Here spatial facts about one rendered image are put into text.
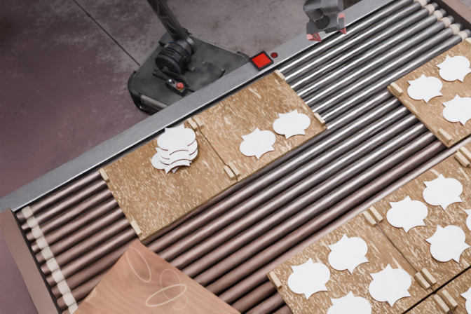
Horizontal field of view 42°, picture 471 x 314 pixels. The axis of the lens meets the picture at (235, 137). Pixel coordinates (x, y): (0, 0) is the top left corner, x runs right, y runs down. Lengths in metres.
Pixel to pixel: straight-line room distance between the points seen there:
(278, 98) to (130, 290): 0.96
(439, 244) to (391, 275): 0.20
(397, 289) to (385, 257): 0.11
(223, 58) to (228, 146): 1.26
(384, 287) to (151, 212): 0.85
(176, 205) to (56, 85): 1.93
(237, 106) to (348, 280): 0.82
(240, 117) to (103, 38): 1.92
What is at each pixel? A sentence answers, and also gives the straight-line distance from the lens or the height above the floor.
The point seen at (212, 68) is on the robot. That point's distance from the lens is 3.46.
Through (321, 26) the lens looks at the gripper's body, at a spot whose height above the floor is 1.33.
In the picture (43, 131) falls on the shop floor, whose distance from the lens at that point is 3.80.
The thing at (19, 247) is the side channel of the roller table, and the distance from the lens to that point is 2.32.
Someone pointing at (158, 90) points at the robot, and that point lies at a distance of 3.45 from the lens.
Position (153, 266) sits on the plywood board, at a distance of 2.04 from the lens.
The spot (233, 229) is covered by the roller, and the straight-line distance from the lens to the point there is 2.18.
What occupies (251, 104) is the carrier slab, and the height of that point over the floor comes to 0.94.
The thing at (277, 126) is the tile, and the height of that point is 0.95.
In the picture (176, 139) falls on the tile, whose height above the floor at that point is 1.00.
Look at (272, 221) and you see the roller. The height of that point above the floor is 0.92.
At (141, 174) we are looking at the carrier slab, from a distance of 2.33.
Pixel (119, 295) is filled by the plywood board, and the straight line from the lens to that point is 2.03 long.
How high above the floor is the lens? 2.89
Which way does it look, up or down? 56 degrees down
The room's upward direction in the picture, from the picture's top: 10 degrees counter-clockwise
